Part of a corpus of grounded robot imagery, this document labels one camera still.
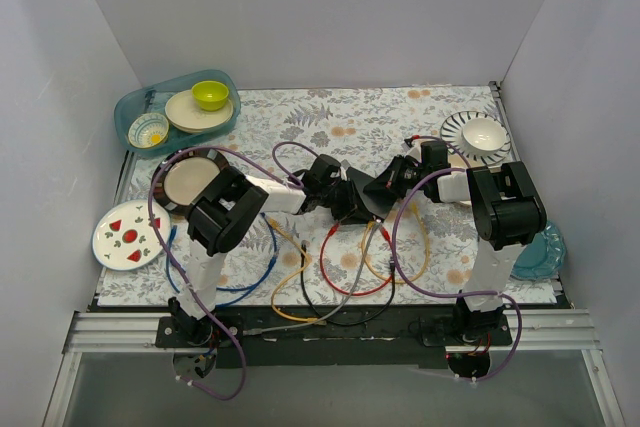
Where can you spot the black rimmed cream plate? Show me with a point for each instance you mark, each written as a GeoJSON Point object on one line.
{"type": "Point", "coordinates": [180, 184]}

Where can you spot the aluminium frame rail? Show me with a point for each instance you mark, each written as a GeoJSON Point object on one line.
{"type": "Point", "coordinates": [103, 333]}

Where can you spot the white bowl on striped plate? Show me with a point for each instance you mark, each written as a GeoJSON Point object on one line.
{"type": "Point", "coordinates": [484, 134]}

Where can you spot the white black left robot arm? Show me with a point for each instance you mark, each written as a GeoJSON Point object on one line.
{"type": "Point", "coordinates": [224, 206]}

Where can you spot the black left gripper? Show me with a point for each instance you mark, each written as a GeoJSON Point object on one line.
{"type": "Point", "coordinates": [345, 197]}

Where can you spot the watermelon print white plate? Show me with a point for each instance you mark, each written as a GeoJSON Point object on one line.
{"type": "Point", "coordinates": [124, 239]}

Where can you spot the floral patterned table mat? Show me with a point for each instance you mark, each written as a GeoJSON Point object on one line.
{"type": "Point", "coordinates": [314, 261]}

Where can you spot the lime green bowl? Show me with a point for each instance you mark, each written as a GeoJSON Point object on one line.
{"type": "Point", "coordinates": [210, 95]}

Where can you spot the black network switch box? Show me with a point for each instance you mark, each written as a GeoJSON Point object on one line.
{"type": "Point", "coordinates": [373, 193]}

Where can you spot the teal plastic tray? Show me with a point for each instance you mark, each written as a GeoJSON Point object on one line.
{"type": "Point", "coordinates": [154, 98]}

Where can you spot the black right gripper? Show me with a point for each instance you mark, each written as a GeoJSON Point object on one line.
{"type": "Point", "coordinates": [391, 178]}

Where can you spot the cream plate in tray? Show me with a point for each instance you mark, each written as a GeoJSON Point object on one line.
{"type": "Point", "coordinates": [184, 113]}

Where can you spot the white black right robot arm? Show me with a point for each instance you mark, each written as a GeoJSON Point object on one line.
{"type": "Point", "coordinates": [507, 211]}

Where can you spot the white blue patterned bowl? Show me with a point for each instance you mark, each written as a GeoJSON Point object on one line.
{"type": "Point", "coordinates": [148, 130]}

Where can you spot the blue striped white plate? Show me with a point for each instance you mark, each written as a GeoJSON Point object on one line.
{"type": "Point", "coordinates": [451, 131]}

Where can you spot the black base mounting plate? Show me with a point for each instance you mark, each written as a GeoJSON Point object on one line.
{"type": "Point", "coordinates": [401, 335]}

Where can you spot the teal scalloped plate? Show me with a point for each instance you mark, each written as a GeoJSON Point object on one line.
{"type": "Point", "coordinates": [543, 258]}

